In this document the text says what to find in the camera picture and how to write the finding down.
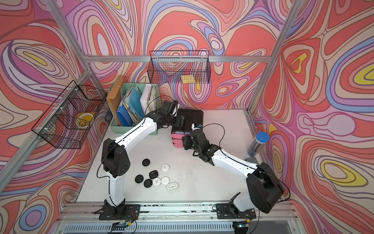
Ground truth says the brown cardboard folder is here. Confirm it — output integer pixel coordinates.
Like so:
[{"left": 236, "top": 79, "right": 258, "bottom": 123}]
[{"left": 107, "top": 76, "right": 125, "bottom": 125}]

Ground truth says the green file organizer box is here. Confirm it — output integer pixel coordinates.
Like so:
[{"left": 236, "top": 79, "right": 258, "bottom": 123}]
[{"left": 109, "top": 82, "right": 163, "bottom": 136}]

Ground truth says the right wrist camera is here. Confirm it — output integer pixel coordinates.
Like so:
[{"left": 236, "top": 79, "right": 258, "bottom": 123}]
[{"left": 191, "top": 123, "right": 203, "bottom": 131}]

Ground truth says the pink top drawer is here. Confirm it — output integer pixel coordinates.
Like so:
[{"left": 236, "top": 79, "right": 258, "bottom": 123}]
[{"left": 171, "top": 131, "right": 191, "bottom": 140}]

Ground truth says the white oblong earphone case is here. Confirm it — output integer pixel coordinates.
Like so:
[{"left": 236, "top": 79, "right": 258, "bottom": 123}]
[{"left": 166, "top": 182, "right": 179, "bottom": 191}]

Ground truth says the blue capped clear tube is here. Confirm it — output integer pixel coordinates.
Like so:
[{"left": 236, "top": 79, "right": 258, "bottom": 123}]
[{"left": 247, "top": 132, "right": 270, "bottom": 157}]

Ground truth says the black wire basket left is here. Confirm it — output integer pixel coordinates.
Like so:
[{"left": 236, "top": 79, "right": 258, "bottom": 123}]
[{"left": 31, "top": 81, "right": 107, "bottom": 149}]

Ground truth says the yellow tape roll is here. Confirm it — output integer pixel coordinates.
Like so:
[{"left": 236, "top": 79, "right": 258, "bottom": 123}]
[{"left": 75, "top": 112, "right": 94, "bottom": 129}]

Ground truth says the pink bottom drawer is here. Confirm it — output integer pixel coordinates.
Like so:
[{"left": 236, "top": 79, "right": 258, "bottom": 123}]
[{"left": 173, "top": 142, "right": 184, "bottom": 148}]

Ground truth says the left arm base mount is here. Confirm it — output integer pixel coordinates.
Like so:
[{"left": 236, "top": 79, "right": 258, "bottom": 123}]
[{"left": 95, "top": 200, "right": 141, "bottom": 220}]

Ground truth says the black square earphone case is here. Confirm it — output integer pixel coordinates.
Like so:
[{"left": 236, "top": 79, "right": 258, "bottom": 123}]
[{"left": 149, "top": 170, "right": 159, "bottom": 179}]

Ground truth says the black wire basket back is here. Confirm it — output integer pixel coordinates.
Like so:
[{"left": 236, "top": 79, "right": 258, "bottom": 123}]
[{"left": 147, "top": 49, "right": 211, "bottom": 84}]

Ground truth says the teal plastic folder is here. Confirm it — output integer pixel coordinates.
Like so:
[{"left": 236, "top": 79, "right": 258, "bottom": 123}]
[{"left": 125, "top": 86, "right": 145, "bottom": 120}]

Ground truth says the black drawer cabinet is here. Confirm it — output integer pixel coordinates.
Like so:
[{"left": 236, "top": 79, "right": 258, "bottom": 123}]
[{"left": 171, "top": 109, "right": 204, "bottom": 133}]

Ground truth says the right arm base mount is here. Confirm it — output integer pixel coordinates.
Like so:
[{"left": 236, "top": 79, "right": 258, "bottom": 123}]
[{"left": 213, "top": 203, "right": 257, "bottom": 220}]

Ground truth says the black wire basket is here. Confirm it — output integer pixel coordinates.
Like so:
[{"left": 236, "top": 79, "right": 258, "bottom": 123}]
[
  {"left": 147, "top": 49, "right": 211, "bottom": 84},
  {"left": 31, "top": 81, "right": 107, "bottom": 149}
]

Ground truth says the yellow sticky note pad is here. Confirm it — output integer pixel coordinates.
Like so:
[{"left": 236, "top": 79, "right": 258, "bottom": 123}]
[{"left": 181, "top": 75, "right": 196, "bottom": 84}]

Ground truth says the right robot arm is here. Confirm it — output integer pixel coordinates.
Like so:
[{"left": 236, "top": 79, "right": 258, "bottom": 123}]
[{"left": 182, "top": 129, "right": 284, "bottom": 214}]

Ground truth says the blue folder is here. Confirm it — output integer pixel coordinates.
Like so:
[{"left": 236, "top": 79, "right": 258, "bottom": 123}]
[{"left": 116, "top": 104, "right": 133, "bottom": 127}]

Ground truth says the black round earphone case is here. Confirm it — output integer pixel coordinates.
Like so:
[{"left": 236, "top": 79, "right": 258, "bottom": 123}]
[
  {"left": 134, "top": 175, "right": 144, "bottom": 184},
  {"left": 142, "top": 159, "right": 151, "bottom": 167},
  {"left": 143, "top": 179, "right": 153, "bottom": 188}
]

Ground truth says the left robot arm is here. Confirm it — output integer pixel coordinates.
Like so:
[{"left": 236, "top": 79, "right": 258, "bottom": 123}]
[{"left": 101, "top": 100, "right": 178, "bottom": 208}]

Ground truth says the white binder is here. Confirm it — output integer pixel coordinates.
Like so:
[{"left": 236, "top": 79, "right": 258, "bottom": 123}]
[{"left": 140, "top": 84, "right": 153, "bottom": 115}]

